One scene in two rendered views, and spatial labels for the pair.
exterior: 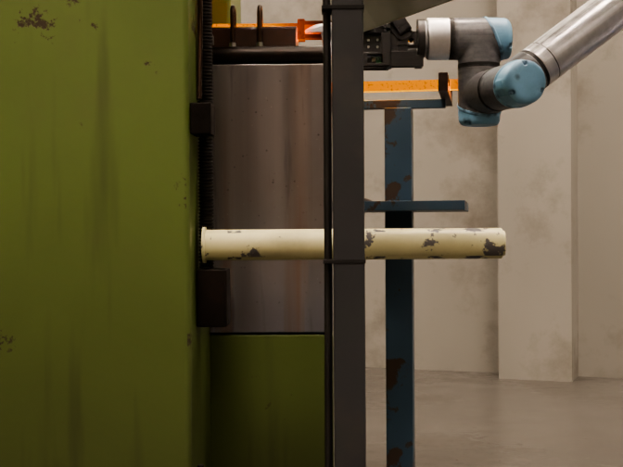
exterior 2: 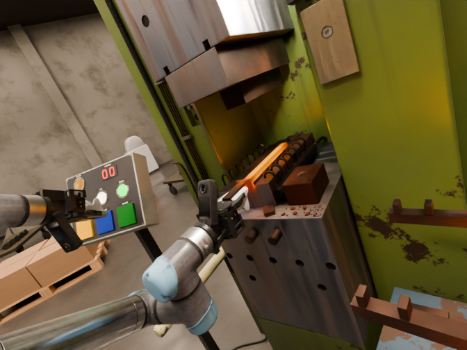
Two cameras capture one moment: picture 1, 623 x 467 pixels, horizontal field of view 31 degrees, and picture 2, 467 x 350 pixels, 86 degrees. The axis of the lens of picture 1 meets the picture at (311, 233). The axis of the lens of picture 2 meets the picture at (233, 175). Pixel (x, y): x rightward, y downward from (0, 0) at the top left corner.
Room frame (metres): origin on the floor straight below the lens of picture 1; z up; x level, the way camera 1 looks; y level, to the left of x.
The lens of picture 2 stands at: (2.44, -0.53, 1.25)
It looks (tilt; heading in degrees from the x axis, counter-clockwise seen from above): 17 degrees down; 130
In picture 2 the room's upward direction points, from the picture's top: 23 degrees counter-clockwise
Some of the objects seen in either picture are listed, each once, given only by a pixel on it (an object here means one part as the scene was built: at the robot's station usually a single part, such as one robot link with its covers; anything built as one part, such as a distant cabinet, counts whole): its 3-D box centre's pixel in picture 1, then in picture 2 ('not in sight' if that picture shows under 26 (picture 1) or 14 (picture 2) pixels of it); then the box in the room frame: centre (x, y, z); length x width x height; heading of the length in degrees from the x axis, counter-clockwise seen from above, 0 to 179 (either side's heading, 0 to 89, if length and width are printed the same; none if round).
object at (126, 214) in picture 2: not in sight; (127, 215); (1.56, -0.13, 1.01); 0.07 x 0.05 x 0.07; 24
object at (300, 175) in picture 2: not in sight; (306, 183); (2.16, 0.08, 0.95); 0.12 x 0.09 x 0.07; 89
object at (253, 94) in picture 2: not in sight; (255, 87); (2.01, 0.27, 1.24); 0.30 x 0.07 x 0.06; 89
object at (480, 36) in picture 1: (479, 40); (174, 270); (2.00, -0.30, 0.98); 0.11 x 0.08 x 0.09; 89
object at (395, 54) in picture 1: (390, 44); (217, 225); (2.00, -0.14, 0.97); 0.12 x 0.08 x 0.09; 89
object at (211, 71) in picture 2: not in sight; (235, 69); (1.98, 0.23, 1.32); 0.42 x 0.20 x 0.10; 89
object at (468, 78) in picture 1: (483, 94); (187, 304); (1.98, -0.31, 0.88); 0.11 x 0.08 x 0.11; 17
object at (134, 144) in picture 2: not in sight; (138, 155); (-4.61, 3.96, 0.63); 0.66 x 0.54 x 1.26; 71
